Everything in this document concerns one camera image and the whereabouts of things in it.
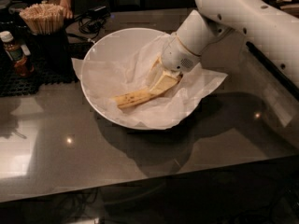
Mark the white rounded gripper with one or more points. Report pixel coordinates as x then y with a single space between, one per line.
176 57

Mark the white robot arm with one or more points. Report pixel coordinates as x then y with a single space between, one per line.
272 36

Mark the white bowl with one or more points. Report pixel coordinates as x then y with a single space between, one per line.
115 47

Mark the person's hand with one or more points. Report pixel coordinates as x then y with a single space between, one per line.
67 10

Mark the white wax paper sheet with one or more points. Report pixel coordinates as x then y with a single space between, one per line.
106 78

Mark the black power adapter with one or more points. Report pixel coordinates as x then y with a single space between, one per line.
98 12

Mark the black chopstick holder cup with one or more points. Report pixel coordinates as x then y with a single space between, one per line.
55 48

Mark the bundle of wooden chopsticks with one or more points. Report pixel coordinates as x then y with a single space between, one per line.
43 19

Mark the brown sauce bottle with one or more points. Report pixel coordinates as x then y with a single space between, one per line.
21 64

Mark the black rubber grid mat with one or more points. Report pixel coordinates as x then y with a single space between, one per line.
13 85

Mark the dark lidded jar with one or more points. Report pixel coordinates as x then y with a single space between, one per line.
10 18

